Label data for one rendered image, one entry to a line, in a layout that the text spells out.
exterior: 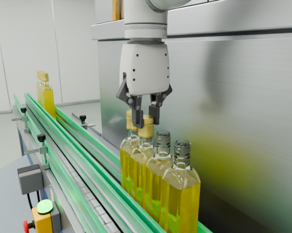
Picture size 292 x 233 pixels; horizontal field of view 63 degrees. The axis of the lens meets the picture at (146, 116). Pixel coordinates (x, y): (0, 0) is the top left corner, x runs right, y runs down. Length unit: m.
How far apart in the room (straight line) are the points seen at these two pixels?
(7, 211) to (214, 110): 1.07
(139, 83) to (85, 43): 6.16
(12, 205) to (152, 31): 1.12
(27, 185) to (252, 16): 0.93
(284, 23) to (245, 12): 0.08
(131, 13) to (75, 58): 6.07
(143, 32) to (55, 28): 5.98
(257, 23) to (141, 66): 0.21
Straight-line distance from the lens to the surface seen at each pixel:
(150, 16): 0.46
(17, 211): 1.32
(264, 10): 0.48
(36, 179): 1.06
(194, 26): 0.58
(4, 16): 6.27
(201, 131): 0.57
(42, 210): 0.82
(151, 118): 0.50
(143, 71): 0.47
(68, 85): 6.51
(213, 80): 0.52
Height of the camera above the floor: 1.48
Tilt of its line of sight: 16 degrees down
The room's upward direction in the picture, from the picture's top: straight up
